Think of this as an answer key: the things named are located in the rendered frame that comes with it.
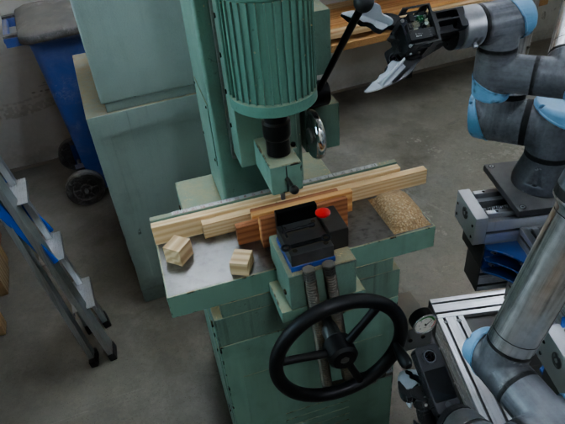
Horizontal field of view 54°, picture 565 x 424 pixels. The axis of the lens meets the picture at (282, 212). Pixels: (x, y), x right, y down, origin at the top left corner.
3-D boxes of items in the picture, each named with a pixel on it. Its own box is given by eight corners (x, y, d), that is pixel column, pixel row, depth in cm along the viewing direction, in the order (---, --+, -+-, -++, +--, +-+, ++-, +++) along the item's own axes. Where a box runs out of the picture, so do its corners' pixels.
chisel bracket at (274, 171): (273, 202, 120) (270, 168, 115) (256, 169, 131) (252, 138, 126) (305, 193, 121) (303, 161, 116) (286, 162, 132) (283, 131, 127)
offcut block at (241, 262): (254, 261, 118) (252, 249, 116) (249, 276, 114) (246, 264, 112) (236, 259, 119) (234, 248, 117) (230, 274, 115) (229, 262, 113)
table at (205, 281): (177, 354, 107) (171, 333, 104) (158, 256, 131) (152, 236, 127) (457, 272, 119) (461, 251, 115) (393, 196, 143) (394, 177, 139)
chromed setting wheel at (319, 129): (318, 170, 133) (315, 124, 126) (301, 145, 143) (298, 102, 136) (330, 167, 134) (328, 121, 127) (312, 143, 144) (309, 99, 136)
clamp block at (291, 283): (289, 311, 110) (286, 278, 104) (270, 267, 120) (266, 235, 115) (358, 291, 113) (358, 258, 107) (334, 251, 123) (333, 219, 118)
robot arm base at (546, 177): (555, 162, 153) (562, 130, 147) (584, 193, 141) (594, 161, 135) (501, 169, 152) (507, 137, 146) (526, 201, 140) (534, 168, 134)
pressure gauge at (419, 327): (412, 342, 134) (414, 320, 129) (404, 331, 137) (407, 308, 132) (435, 335, 135) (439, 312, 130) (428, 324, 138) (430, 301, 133)
